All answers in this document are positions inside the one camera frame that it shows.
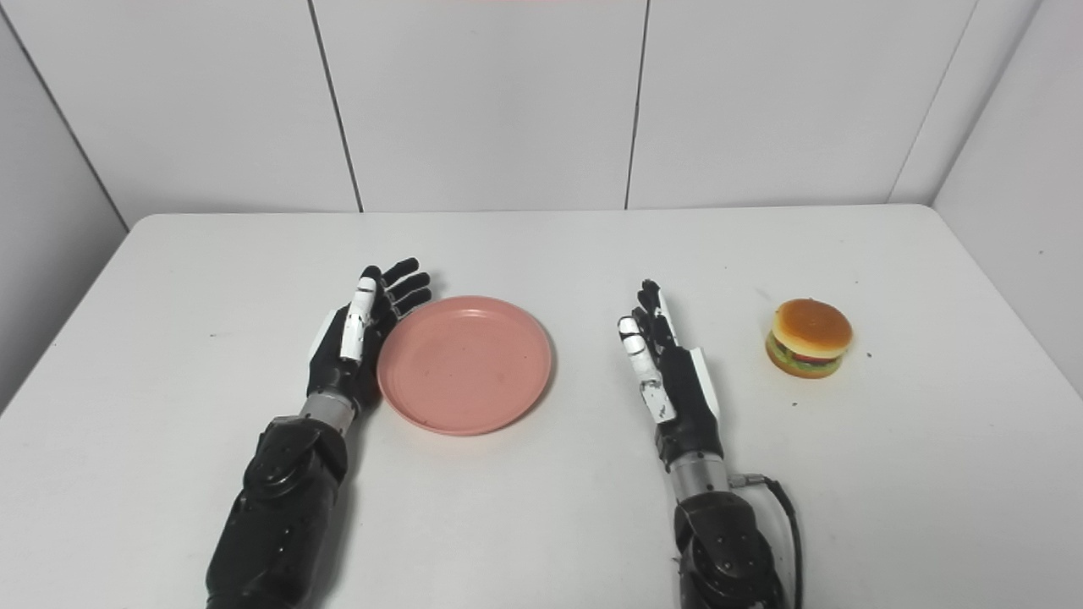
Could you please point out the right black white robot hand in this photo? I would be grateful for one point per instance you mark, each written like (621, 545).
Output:
(689, 406)

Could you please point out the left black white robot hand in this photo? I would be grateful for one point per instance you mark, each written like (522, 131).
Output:
(334, 364)

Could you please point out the pink round plate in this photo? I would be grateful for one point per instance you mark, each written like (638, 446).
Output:
(464, 365)

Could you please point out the toy hamburger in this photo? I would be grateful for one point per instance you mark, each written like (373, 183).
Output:
(810, 334)

